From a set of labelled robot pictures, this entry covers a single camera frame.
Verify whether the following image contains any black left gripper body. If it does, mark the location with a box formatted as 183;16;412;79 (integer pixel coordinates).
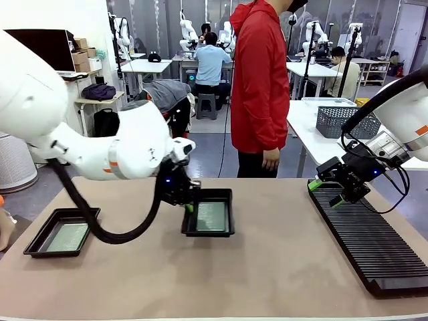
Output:
159;159;191;207

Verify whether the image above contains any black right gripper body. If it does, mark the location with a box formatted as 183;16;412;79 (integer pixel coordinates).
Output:
340;146;385;203

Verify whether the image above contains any black ESD tray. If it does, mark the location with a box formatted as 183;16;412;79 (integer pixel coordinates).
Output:
181;188;235;238
23;207;102;259

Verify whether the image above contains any green circuit board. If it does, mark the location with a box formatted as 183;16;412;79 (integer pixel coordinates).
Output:
195;202;230;232
45;222;90;252

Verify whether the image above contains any person's bare hand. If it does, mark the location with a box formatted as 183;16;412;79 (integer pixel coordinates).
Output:
262;149;281;172

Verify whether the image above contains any grey plastic mesh basket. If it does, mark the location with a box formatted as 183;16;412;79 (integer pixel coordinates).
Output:
316;106;382;140

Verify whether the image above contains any white work table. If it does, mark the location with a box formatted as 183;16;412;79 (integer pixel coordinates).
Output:
286;99;428;170

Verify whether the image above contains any black slotted board rack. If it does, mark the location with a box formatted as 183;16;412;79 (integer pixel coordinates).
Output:
307;182;428;297

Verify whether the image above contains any clear plastic lid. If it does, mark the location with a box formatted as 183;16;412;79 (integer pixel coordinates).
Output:
301;96;358;108

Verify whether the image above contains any grey plastic stool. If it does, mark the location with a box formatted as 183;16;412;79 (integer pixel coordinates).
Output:
195;93;218;120

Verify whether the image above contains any black backpack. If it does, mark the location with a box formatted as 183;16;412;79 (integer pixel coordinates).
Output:
93;108;120;138

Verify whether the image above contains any pile of jackets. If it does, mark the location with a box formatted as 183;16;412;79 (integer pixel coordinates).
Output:
140;79;197;140

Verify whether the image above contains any seated man beige shirt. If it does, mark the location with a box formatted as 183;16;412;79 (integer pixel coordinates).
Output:
329;45;361;100

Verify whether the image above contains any white shelf unit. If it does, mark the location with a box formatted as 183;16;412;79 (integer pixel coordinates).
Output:
356;58;391;86

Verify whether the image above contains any person in red jacket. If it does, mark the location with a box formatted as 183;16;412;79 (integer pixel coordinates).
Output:
229;0;308;179

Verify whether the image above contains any black tripod pole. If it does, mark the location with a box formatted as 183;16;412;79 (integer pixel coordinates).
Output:
337;26;360;98
302;21;317;98

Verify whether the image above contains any small wooden side table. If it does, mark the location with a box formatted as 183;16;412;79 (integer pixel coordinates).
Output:
75;90;125;138

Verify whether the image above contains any purple bag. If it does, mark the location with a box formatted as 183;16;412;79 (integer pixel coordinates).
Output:
82;82;117;102

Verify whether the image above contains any white background desk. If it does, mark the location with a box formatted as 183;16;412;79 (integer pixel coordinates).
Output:
120;59;173;101

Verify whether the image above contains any seated man light blue shirt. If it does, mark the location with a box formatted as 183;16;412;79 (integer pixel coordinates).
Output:
193;31;232;113

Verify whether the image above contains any white round air purifier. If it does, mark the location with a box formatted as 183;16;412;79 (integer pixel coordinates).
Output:
0;132;38;195

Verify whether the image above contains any seated person black hair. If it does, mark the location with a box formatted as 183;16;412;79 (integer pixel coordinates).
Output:
199;22;213;43

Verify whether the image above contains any black computer monitor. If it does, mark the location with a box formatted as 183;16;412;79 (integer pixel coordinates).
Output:
3;29;77;73

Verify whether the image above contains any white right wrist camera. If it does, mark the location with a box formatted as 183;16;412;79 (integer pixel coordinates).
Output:
366;132;411;165

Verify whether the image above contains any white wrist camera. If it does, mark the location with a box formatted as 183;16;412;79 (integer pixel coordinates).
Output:
172;137;197;165
366;132;411;165

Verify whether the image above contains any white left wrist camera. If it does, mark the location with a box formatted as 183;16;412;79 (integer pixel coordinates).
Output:
172;137;197;165

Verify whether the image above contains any thin black camera cable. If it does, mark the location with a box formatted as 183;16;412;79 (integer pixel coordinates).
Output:
377;160;411;215

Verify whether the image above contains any black floor cable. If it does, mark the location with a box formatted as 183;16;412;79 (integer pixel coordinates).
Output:
219;103;231;178

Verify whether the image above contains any right arm black sleeved cable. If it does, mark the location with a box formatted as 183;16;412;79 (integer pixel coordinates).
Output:
341;64;428;134

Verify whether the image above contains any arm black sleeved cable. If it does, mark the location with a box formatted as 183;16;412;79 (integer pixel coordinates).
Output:
48;158;168;245
341;64;428;134

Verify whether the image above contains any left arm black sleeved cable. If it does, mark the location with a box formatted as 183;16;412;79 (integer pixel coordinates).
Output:
48;158;168;245

